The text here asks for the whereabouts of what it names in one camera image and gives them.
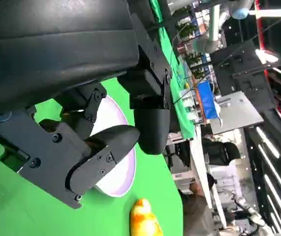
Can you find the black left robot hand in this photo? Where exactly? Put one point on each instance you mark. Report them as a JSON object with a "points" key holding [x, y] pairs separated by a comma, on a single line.
{"points": [[56, 49]]}

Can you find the lilac plate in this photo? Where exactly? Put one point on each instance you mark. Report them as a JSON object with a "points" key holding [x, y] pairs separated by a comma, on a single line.
{"points": [[120, 177]]}

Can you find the blue box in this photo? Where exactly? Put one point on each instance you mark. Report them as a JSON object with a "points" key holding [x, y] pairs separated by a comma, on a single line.
{"points": [[208, 103]]}

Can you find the green table cloth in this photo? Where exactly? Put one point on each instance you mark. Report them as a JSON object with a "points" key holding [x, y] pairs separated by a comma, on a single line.
{"points": [[32, 216]]}

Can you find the white desk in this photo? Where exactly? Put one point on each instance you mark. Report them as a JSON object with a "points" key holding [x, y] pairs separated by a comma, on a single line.
{"points": [[200, 157]]}

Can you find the grey metal sheet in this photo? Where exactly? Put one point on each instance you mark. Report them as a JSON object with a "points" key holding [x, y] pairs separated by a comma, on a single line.
{"points": [[238, 113]]}

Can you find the orange and white bread roll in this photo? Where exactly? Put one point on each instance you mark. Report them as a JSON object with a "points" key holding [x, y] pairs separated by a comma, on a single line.
{"points": [[145, 221]]}

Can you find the black office chair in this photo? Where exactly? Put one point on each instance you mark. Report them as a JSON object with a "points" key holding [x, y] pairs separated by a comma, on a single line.
{"points": [[221, 151]]}

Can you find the person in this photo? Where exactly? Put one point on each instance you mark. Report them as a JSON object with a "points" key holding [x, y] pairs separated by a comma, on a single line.
{"points": [[196, 211]]}

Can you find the black machine frame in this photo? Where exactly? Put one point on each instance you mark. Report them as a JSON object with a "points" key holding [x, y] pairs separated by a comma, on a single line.
{"points": [[248, 61]]}

